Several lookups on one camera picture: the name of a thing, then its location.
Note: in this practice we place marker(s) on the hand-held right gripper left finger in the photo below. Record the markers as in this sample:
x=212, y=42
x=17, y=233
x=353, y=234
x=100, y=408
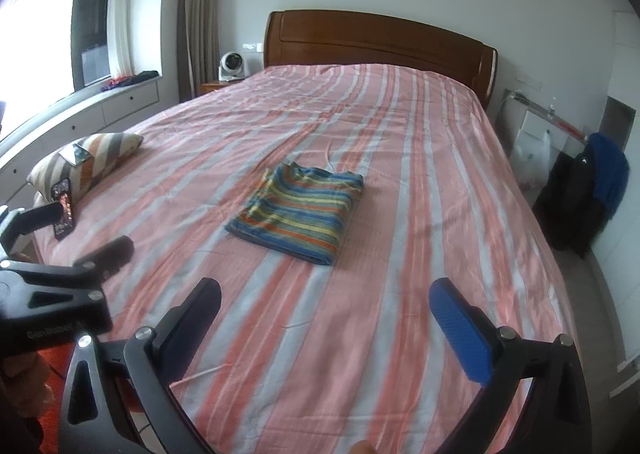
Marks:
x=192, y=329

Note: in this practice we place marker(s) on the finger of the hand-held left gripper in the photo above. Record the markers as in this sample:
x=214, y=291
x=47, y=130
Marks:
x=107, y=251
x=35, y=219

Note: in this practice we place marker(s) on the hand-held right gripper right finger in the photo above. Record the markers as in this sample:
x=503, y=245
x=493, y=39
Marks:
x=462, y=329

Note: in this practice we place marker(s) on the multicolour striped knit sweater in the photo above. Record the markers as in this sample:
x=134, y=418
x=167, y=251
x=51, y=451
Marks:
x=300, y=214

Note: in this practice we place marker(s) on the dark clothes on sill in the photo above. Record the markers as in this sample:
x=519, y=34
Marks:
x=130, y=80

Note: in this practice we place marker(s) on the dark printed packet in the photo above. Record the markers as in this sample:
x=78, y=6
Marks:
x=64, y=211

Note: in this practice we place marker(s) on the diagonal striped pillow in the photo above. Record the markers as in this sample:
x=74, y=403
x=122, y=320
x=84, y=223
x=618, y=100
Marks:
x=107, y=148

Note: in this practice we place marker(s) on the white window seat cabinet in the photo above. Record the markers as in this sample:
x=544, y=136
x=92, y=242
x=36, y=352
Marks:
x=100, y=106

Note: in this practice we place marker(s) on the black jacket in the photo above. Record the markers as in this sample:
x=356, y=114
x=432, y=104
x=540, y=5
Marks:
x=567, y=204

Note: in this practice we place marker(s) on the white plastic bag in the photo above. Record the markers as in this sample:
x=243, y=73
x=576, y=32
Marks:
x=532, y=161

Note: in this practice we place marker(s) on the window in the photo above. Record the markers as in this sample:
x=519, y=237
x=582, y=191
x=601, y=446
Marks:
x=55, y=33

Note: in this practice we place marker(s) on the wooden nightstand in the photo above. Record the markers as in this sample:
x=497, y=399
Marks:
x=220, y=86

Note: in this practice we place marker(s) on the bed with pink striped sheet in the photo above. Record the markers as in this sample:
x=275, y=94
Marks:
x=375, y=133

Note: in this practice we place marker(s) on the blue cloth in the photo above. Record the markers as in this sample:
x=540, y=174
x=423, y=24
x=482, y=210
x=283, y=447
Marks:
x=610, y=173

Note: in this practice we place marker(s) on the white sheer curtain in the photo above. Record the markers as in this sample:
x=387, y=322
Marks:
x=122, y=18

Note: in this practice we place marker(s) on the white desk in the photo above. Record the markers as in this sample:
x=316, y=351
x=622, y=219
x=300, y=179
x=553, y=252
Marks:
x=535, y=121

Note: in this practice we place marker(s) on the small white fan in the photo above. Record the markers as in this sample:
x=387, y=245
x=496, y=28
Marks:
x=232, y=66

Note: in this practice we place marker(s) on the white wardrobe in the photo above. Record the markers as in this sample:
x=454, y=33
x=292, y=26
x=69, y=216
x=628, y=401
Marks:
x=620, y=143

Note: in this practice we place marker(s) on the beige pleated curtain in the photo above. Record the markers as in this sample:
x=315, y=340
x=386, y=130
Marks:
x=200, y=13

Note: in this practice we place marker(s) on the brown wooden headboard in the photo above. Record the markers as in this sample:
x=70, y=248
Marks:
x=375, y=41

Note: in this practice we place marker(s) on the white wall socket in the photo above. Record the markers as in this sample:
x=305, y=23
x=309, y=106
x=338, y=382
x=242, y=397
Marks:
x=252, y=46

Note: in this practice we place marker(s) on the white wall switch plate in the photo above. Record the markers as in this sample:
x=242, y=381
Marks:
x=529, y=79

